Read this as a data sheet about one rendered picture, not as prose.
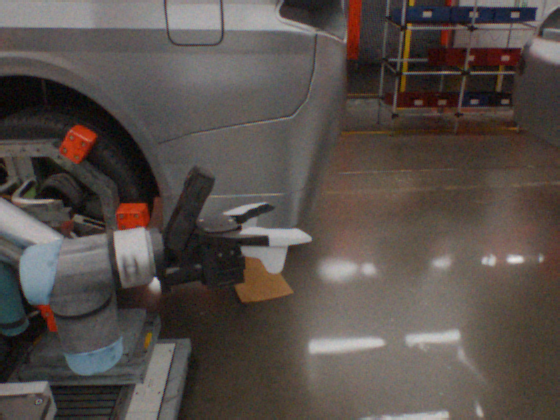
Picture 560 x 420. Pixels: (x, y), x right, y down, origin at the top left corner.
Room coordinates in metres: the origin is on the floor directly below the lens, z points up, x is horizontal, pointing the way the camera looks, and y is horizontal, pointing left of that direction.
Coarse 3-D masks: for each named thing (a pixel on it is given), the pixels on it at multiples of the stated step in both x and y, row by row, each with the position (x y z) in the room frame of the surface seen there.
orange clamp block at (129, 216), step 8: (120, 208) 1.36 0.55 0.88; (128, 208) 1.36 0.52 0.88; (136, 208) 1.36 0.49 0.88; (144, 208) 1.36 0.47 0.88; (120, 216) 1.33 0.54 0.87; (128, 216) 1.33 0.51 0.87; (136, 216) 1.33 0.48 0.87; (144, 216) 1.35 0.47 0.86; (120, 224) 1.33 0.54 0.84; (128, 224) 1.33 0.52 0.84; (136, 224) 1.33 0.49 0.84; (144, 224) 1.34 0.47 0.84
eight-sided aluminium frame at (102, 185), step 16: (0, 144) 1.32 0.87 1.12; (16, 144) 1.32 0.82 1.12; (32, 144) 1.32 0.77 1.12; (48, 144) 1.32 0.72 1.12; (64, 160) 1.32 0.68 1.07; (80, 176) 1.33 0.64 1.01; (96, 176) 1.34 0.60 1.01; (96, 192) 1.33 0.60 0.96; (112, 192) 1.34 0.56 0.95; (112, 208) 1.33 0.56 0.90; (112, 224) 1.33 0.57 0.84; (16, 272) 1.33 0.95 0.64
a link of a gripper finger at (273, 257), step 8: (240, 232) 0.52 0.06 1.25; (248, 232) 0.52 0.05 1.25; (256, 232) 0.51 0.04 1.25; (264, 232) 0.51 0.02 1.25; (272, 232) 0.51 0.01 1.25; (280, 232) 0.51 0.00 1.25; (288, 232) 0.51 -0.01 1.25; (296, 232) 0.51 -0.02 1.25; (272, 240) 0.50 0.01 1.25; (280, 240) 0.50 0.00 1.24; (288, 240) 0.50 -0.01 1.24; (296, 240) 0.50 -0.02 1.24; (304, 240) 0.51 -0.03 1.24; (248, 248) 0.51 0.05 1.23; (256, 248) 0.51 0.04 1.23; (264, 248) 0.51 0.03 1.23; (272, 248) 0.51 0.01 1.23; (280, 248) 0.51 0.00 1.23; (248, 256) 0.51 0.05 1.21; (256, 256) 0.51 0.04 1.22; (264, 256) 0.51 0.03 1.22; (272, 256) 0.51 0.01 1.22; (280, 256) 0.50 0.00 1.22; (264, 264) 0.51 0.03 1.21; (272, 264) 0.51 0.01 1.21; (280, 264) 0.50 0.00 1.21; (272, 272) 0.50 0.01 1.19
